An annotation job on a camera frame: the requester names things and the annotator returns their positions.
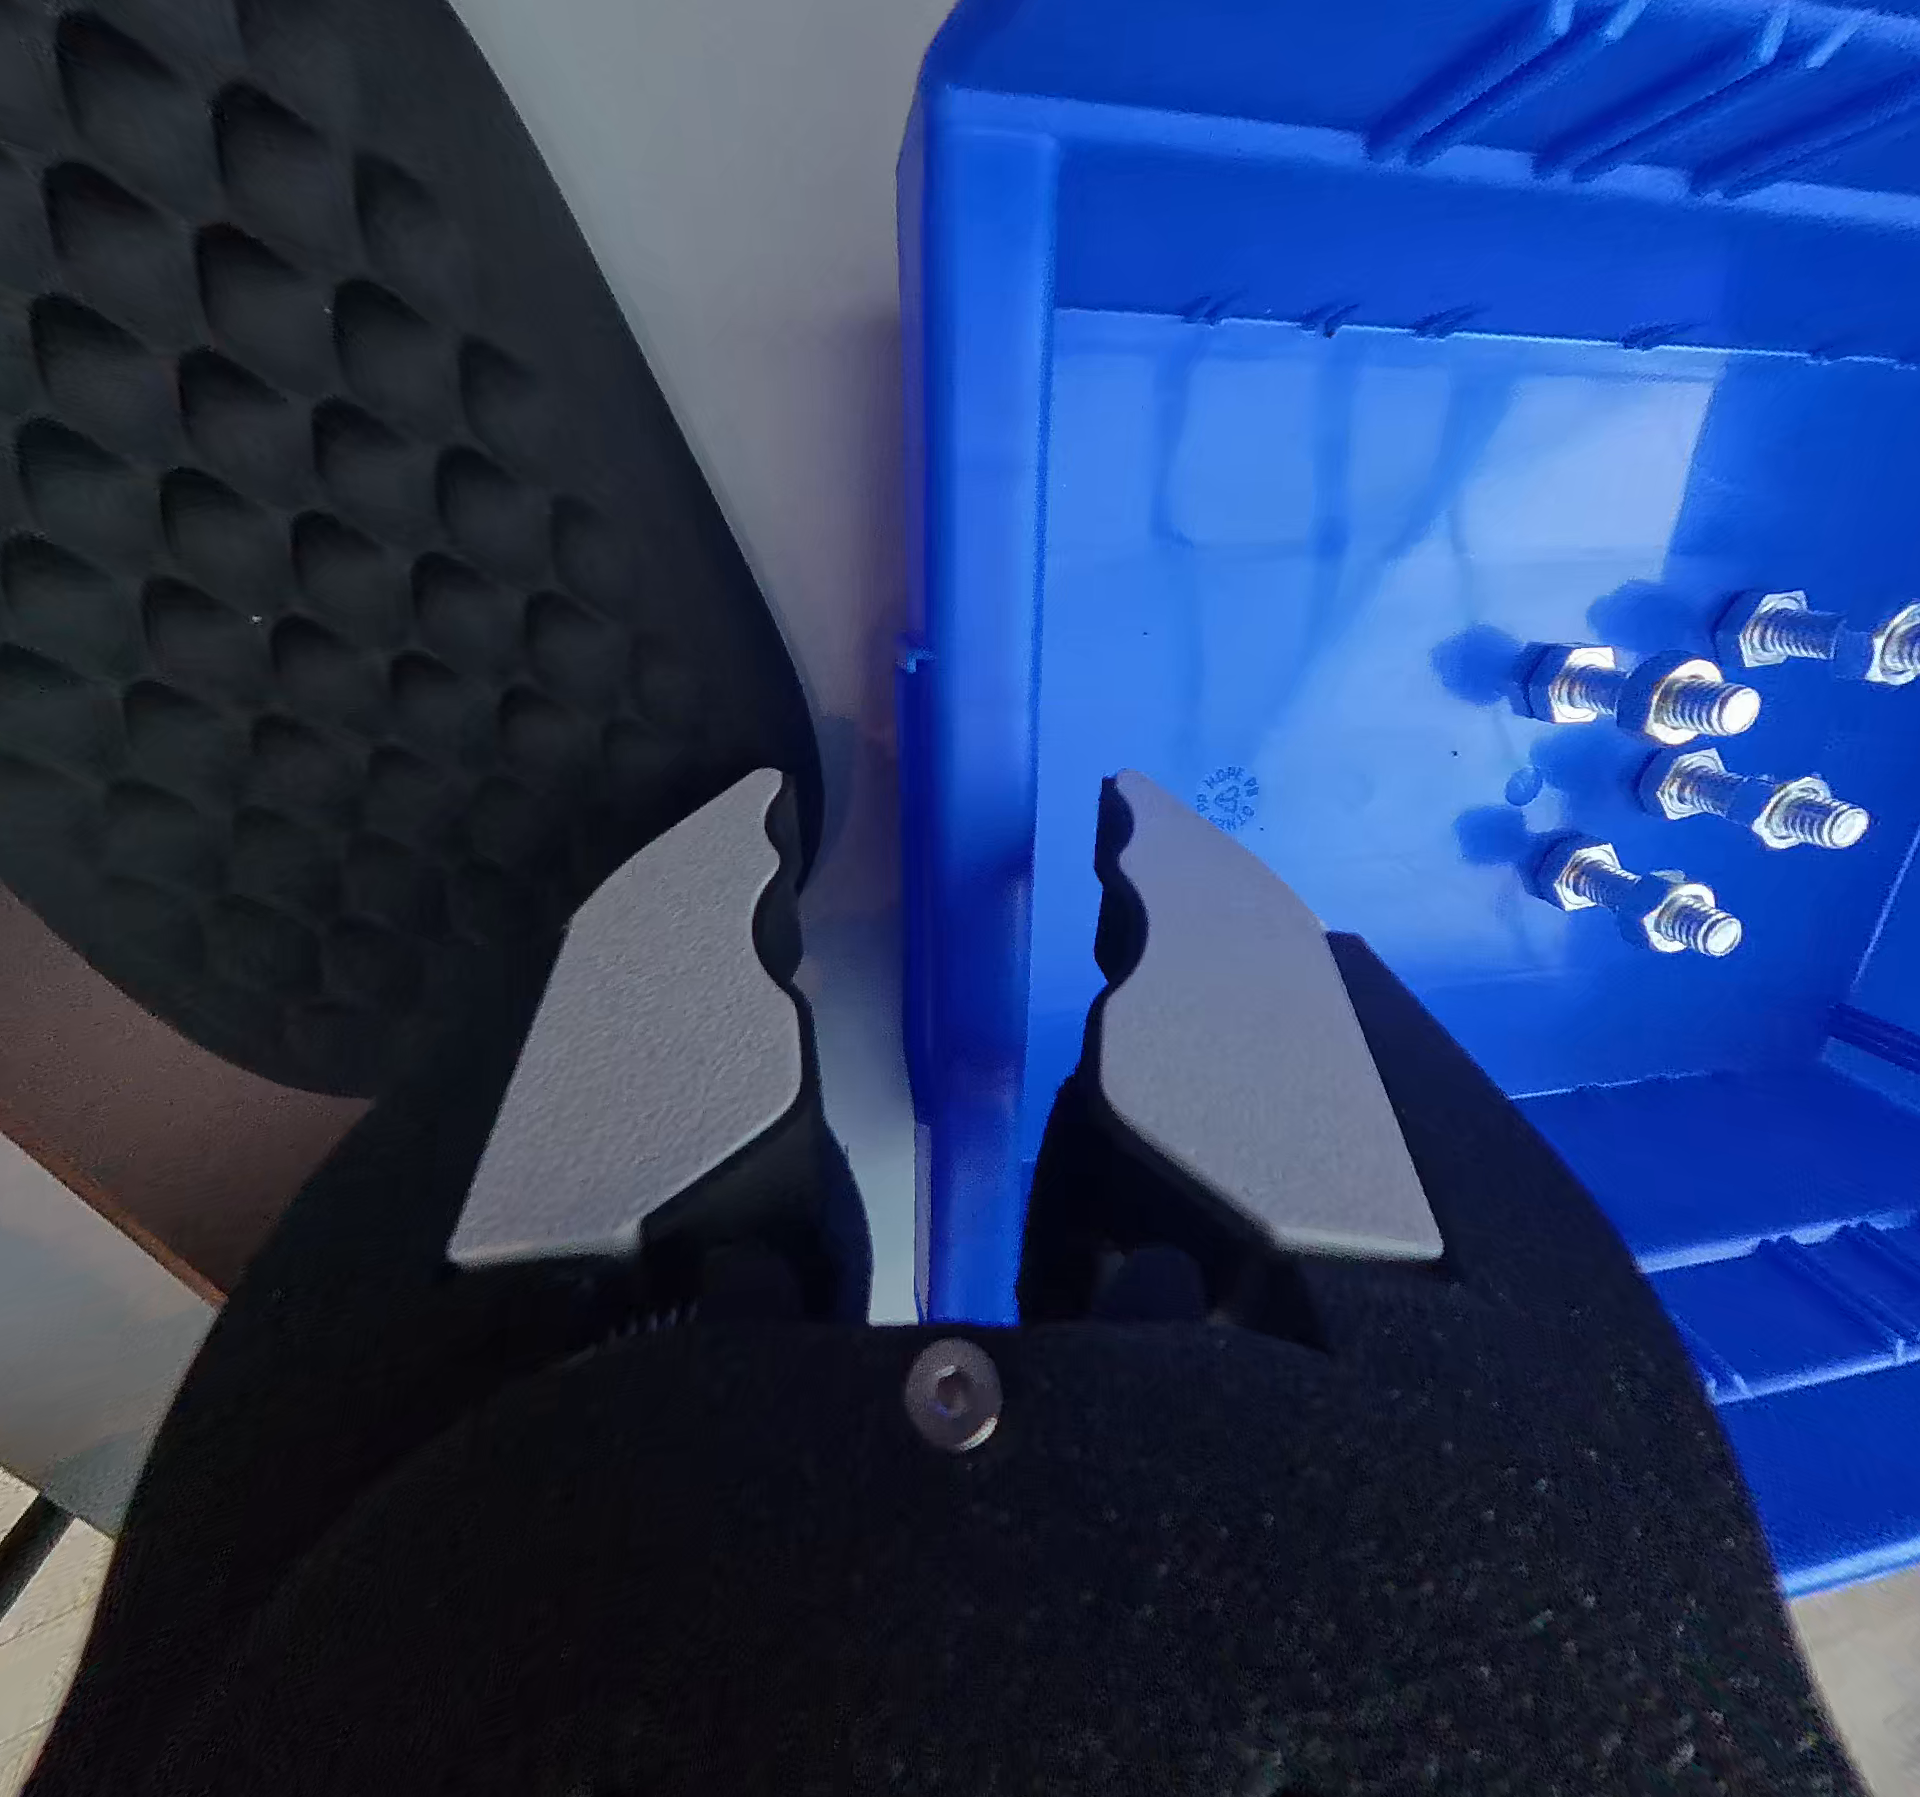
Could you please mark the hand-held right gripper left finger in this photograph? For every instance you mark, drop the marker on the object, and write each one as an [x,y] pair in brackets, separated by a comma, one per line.
[645,1047]

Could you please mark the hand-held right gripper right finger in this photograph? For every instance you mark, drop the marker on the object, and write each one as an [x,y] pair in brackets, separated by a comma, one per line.
[1260,1063]

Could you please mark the silver hex bolt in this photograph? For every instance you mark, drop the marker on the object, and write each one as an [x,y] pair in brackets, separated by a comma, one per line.
[1763,627]
[1576,875]
[1562,689]
[1681,786]

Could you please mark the blue plastic bin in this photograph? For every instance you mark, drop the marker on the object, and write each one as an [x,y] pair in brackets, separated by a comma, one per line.
[1274,554]

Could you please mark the black honeycomb wrist pad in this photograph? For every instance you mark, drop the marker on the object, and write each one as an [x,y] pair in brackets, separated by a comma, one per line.
[301,476]

